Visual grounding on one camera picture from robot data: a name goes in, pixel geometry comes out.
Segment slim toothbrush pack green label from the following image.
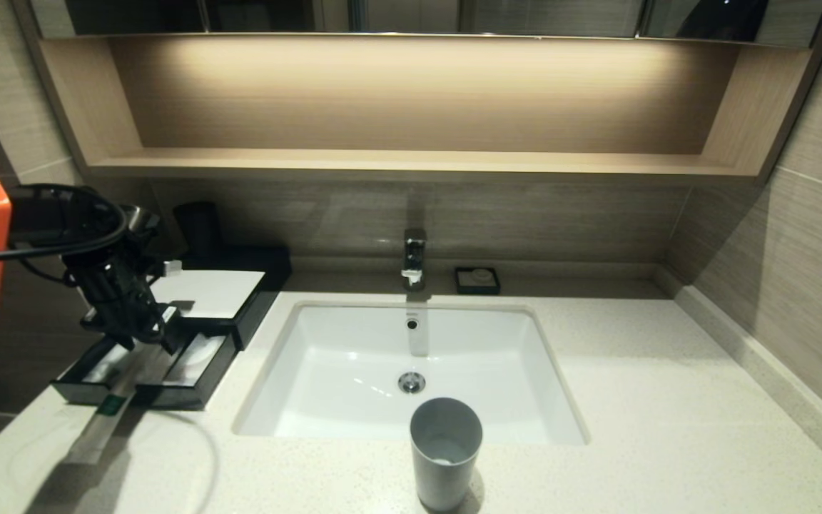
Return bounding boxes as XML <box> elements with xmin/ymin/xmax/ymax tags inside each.
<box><xmin>65</xmin><ymin>341</ymin><xmax>166</xmax><ymax>466</ymax></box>

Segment mirror cabinet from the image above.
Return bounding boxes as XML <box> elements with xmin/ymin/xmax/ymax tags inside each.
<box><xmin>29</xmin><ymin>0</ymin><xmax>822</xmax><ymax>49</ymax></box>

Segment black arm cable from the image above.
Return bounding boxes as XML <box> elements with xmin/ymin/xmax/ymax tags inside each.
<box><xmin>0</xmin><ymin>184</ymin><xmax>130</xmax><ymax>286</ymax></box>

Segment long white wrapped packet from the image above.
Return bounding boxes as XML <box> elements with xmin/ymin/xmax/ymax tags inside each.
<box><xmin>86</xmin><ymin>348</ymin><xmax>130</xmax><ymax>385</ymax></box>

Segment white ceramic sink basin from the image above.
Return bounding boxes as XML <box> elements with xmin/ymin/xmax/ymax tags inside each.
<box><xmin>233</xmin><ymin>300</ymin><xmax>589</xmax><ymax>447</ymax></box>

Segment black soap dish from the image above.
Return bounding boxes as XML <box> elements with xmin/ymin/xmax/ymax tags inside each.
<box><xmin>454</xmin><ymin>266</ymin><xmax>502</xmax><ymax>296</ymax></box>

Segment wooden wall shelf niche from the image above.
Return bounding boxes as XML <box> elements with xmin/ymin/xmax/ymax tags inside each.
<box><xmin>15</xmin><ymin>34</ymin><xmax>822</xmax><ymax>186</ymax></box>

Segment grey plastic cup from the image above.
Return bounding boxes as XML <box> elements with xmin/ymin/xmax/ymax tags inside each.
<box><xmin>410</xmin><ymin>397</ymin><xmax>484</xmax><ymax>512</ymax></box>

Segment black cylindrical cup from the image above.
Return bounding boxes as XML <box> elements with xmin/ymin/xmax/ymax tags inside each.
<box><xmin>174</xmin><ymin>201</ymin><xmax>225</xmax><ymax>261</ymax></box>

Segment chrome faucet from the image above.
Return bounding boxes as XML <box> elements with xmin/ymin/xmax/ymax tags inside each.
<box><xmin>402</xmin><ymin>228</ymin><xmax>428</xmax><ymax>292</ymax></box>

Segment square white sachet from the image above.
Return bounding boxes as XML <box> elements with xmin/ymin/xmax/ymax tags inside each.
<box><xmin>177</xmin><ymin>333</ymin><xmax>228</xmax><ymax>389</ymax></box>

